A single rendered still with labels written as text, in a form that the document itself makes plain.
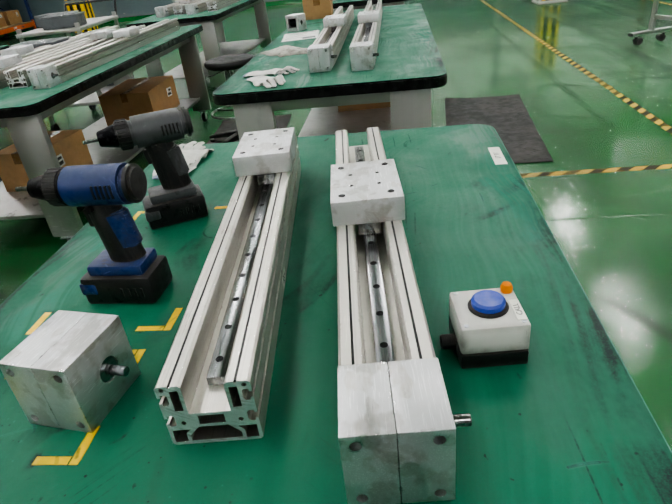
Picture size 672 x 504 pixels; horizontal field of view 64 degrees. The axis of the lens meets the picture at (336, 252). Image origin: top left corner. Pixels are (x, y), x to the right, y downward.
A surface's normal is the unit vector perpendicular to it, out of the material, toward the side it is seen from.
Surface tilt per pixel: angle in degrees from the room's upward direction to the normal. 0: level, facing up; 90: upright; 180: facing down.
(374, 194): 0
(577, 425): 0
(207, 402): 0
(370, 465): 90
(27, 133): 90
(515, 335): 90
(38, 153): 90
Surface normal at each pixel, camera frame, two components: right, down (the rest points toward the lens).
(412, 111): -0.10, 0.51
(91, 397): 0.96, 0.04
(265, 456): -0.11, -0.86
